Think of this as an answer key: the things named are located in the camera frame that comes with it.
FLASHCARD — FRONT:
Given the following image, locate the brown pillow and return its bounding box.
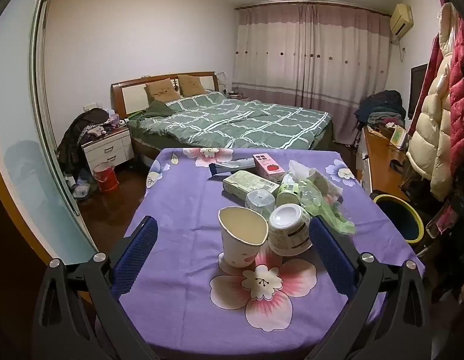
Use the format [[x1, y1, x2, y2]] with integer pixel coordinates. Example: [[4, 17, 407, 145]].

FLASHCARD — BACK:
[[178, 75, 207, 96], [144, 79, 174, 103]]

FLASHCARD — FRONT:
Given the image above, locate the wooden dresser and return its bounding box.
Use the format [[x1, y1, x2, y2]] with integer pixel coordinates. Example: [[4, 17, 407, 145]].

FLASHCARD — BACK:
[[357, 125, 411, 201]]

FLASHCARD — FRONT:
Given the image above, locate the pale green cardboard box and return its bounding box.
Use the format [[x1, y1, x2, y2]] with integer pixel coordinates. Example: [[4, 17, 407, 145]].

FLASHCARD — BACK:
[[222, 170, 281, 200]]

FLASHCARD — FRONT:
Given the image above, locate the white paper cup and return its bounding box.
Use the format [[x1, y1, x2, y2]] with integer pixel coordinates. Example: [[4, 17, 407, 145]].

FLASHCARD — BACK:
[[218, 207, 269, 269]]

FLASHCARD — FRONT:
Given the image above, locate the dark red coat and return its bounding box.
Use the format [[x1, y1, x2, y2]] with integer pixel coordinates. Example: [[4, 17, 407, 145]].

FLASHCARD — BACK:
[[408, 34, 443, 136]]

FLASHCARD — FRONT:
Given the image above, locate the purple floral tablecloth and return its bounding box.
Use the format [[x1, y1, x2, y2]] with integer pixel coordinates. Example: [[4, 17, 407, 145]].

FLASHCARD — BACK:
[[116, 147, 426, 360]]

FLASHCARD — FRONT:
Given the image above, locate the pile of folded clothes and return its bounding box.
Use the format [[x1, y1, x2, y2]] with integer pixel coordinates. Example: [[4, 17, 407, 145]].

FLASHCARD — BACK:
[[354, 90, 407, 130]]

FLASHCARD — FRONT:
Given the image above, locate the green checked duvet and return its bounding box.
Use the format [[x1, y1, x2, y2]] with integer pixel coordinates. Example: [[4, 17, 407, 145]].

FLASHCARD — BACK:
[[128, 91, 330, 150]]

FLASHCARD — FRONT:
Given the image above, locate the blue toothpaste box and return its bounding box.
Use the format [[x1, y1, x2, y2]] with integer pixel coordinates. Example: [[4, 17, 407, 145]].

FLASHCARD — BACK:
[[209, 157, 257, 178]]

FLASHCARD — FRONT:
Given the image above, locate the green crumpled plastic bag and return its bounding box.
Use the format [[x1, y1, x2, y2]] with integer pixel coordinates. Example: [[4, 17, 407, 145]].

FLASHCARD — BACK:
[[300, 191, 356, 235]]

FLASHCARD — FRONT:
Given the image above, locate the cream wall air conditioner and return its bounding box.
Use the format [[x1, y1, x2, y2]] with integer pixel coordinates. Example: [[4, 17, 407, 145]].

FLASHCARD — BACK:
[[390, 4, 414, 44]]

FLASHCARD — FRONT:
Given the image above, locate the cream puffer jacket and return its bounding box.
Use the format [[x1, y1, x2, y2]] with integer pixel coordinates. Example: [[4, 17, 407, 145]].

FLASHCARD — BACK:
[[406, 2, 459, 201]]

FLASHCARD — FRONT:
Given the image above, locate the blue plastic bag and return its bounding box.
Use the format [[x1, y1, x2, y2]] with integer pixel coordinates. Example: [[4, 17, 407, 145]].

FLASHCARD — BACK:
[[72, 180, 92, 199]]

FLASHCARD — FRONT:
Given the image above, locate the clear plastic cup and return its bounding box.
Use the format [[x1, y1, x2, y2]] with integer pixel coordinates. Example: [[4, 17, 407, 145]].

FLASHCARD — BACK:
[[245, 189, 276, 220]]

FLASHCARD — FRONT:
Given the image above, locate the white crumpled plastic bag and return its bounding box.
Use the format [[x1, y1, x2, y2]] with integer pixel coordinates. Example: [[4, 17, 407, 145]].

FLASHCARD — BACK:
[[288, 159, 345, 199]]

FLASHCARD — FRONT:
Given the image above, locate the wooden bedside table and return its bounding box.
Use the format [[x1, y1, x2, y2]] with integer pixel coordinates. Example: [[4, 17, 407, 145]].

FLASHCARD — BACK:
[[224, 89, 251, 102]]

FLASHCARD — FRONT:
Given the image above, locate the frosted glass wardrobe door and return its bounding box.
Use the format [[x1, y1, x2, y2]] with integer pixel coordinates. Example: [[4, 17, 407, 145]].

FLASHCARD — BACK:
[[0, 0, 99, 256]]

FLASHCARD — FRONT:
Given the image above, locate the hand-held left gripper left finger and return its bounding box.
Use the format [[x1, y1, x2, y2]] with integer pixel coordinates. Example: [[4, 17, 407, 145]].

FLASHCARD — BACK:
[[31, 215, 161, 360]]

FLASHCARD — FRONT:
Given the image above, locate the pink strawberry milk carton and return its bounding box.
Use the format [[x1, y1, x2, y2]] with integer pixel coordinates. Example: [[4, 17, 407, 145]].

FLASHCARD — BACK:
[[252, 154, 285, 181]]

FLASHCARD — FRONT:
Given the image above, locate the dark green cloth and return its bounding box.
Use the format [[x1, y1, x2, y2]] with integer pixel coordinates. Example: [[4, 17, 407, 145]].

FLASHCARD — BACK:
[[144, 101, 173, 117]]

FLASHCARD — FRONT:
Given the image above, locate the white nightstand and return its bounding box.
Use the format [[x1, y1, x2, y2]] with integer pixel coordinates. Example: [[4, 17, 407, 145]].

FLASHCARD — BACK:
[[82, 125, 135, 173]]

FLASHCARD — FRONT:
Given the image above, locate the pale green card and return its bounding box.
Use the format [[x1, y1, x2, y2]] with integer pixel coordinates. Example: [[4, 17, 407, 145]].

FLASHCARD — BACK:
[[390, 127, 407, 147]]

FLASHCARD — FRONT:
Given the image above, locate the red quilted jacket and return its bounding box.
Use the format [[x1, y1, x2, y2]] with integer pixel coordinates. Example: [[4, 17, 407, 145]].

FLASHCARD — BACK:
[[447, 19, 464, 173]]

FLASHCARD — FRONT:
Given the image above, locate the red bucket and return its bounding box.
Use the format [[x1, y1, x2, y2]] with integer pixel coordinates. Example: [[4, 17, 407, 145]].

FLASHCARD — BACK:
[[92, 162, 119, 194]]

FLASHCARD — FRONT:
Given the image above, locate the black television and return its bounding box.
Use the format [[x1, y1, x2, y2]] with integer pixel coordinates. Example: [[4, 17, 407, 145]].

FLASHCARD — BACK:
[[408, 63, 429, 120]]

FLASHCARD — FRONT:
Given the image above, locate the pink and cream curtain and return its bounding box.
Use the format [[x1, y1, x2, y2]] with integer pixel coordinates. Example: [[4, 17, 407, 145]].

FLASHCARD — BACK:
[[232, 3, 391, 145]]

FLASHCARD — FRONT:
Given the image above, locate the white labelled paper tub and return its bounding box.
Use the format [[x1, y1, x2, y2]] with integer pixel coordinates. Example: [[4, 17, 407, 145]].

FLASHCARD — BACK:
[[268, 203, 314, 256]]

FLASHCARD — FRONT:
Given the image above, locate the wooden bed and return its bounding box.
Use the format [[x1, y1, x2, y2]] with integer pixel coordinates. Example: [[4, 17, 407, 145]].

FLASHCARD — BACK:
[[111, 71, 334, 151]]

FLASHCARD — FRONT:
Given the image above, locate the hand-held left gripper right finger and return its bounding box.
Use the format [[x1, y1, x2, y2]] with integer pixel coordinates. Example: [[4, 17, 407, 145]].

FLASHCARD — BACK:
[[309, 215, 433, 360]]

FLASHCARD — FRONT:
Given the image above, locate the green labelled plastic bottle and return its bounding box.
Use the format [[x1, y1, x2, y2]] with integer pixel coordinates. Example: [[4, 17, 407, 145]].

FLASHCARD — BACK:
[[276, 174, 302, 207]]

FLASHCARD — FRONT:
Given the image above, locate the dark clothes pile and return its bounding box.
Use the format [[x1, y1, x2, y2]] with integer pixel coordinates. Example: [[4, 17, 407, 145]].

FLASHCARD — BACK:
[[56, 108, 116, 179]]

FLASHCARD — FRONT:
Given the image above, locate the yellow rimmed dark trash bin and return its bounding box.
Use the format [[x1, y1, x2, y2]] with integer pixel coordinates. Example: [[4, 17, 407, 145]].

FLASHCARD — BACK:
[[372, 194, 423, 242]]

